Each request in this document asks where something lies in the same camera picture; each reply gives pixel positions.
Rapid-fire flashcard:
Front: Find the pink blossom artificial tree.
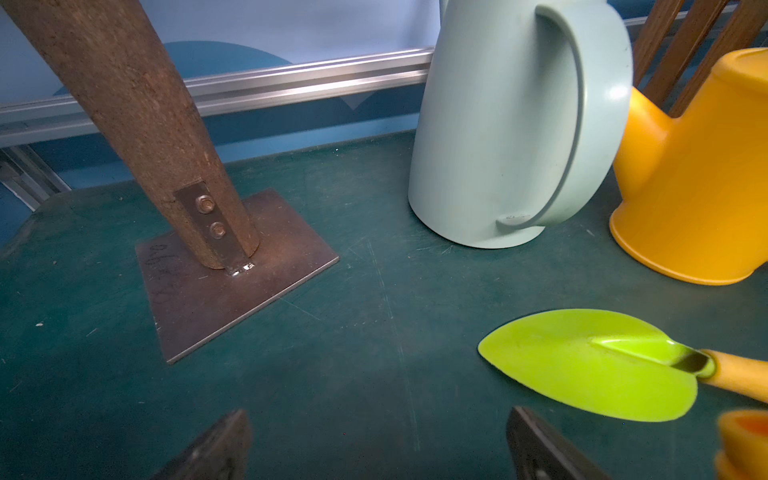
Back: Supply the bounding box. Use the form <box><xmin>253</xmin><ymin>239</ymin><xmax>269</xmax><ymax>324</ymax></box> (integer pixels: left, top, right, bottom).
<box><xmin>3</xmin><ymin>1</ymin><xmax>339</xmax><ymax>364</ymax></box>

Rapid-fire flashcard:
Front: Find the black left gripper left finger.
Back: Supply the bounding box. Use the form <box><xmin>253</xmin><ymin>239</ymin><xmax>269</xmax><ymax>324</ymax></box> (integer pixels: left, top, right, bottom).
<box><xmin>152</xmin><ymin>409</ymin><xmax>252</xmax><ymax>479</ymax></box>

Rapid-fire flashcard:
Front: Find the green trowel yellow handle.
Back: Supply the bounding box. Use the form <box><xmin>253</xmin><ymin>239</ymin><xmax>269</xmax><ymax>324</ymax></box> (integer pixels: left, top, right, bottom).
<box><xmin>478</xmin><ymin>309</ymin><xmax>767</xmax><ymax>422</ymax></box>

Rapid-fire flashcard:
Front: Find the small mint green watering can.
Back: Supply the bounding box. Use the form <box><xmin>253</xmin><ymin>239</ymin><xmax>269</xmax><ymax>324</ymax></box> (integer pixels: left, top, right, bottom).
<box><xmin>408</xmin><ymin>1</ymin><xmax>633</xmax><ymax>249</ymax></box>

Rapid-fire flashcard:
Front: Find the aluminium back frame rail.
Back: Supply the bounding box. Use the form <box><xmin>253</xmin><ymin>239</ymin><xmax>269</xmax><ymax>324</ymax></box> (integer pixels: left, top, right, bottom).
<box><xmin>0</xmin><ymin>2</ymin><xmax>768</xmax><ymax>149</ymax></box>

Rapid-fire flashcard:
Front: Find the yellow watering can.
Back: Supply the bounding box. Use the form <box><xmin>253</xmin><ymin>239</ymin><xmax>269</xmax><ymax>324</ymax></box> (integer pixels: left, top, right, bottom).
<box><xmin>609</xmin><ymin>48</ymin><xmax>767</xmax><ymax>286</ymax></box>
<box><xmin>714</xmin><ymin>410</ymin><xmax>767</xmax><ymax>480</ymax></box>

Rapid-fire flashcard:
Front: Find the brown wooden slatted shelf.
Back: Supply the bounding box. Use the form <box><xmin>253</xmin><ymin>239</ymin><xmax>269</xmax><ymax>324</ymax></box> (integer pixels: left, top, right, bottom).
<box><xmin>633</xmin><ymin>1</ymin><xmax>767</xmax><ymax>117</ymax></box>

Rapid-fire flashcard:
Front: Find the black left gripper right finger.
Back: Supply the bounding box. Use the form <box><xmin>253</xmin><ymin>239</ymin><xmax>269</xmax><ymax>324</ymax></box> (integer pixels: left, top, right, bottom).
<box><xmin>506</xmin><ymin>406</ymin><xmax>610</xmax><ymax>480</ymax></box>

